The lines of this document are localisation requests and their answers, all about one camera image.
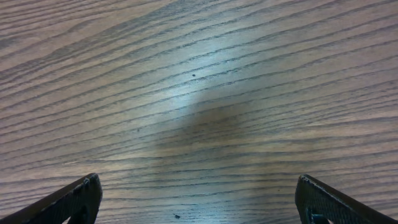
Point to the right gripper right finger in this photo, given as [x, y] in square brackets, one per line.
[317, 202]

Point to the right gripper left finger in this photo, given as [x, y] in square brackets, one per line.
[78, 202]

